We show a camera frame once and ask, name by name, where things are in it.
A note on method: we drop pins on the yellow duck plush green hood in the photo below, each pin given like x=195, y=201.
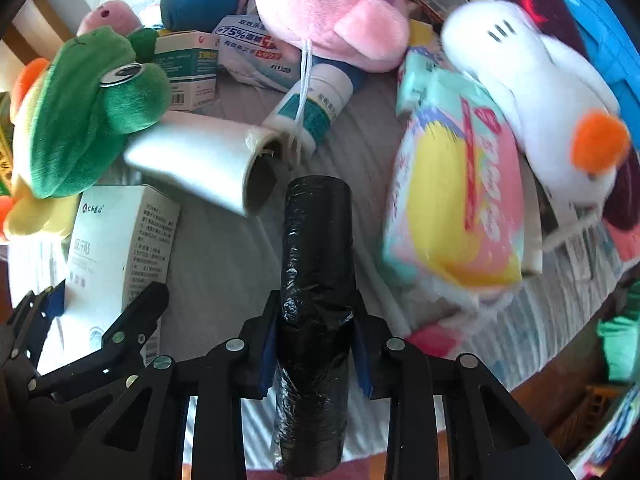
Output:
x=75, y=125

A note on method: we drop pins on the tall white carton box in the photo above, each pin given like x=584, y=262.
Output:
x=115, y=240

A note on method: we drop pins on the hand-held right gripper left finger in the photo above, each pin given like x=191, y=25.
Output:
x=270, y=355

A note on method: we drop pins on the white medicine bottle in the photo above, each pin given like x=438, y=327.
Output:
x=320, y=100

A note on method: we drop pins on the white blue wipes packet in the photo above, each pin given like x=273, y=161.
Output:
x=245, y=55

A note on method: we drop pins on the dark maroon cloth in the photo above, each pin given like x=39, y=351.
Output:
x=555, y=15

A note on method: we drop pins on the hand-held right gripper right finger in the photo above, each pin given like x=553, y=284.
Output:
x=362, y=360

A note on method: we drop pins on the pink pig plush red dress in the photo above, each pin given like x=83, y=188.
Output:
x=110, y=17

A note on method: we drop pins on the white film roll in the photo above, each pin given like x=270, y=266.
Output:
x=190, y=155

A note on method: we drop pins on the green cloth bag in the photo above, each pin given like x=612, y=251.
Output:
x=617, y=345

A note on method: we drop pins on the pastel tissue packet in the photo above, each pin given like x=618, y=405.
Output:
x=450, y=200

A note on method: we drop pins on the white goose plush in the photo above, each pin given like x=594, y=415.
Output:
x=525, y=85

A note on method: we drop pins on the pink pig plush orange dress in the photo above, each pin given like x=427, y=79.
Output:
x=320, y=10

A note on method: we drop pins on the white teal medicine box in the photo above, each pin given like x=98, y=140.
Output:
x=187, y=70

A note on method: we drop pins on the blue plastic crate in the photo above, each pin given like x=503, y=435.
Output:
x=615, y=75

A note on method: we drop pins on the small pink packet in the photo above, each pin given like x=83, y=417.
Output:
x=435, y=340

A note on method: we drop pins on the black bag roll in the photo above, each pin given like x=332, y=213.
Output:
x=312, y=270

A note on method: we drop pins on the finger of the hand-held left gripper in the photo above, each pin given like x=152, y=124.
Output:
x=56, y=300
x=135, y=310

